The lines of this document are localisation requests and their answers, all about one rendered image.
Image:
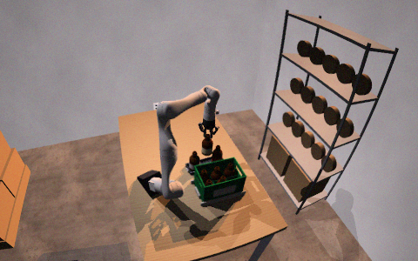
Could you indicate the dark green crate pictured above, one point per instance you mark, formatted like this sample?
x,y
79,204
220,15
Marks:
x,y
234,185

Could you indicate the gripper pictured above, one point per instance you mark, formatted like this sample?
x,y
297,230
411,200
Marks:
x,y
208,127

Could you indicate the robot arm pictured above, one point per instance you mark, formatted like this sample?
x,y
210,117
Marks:
x,y
168,150

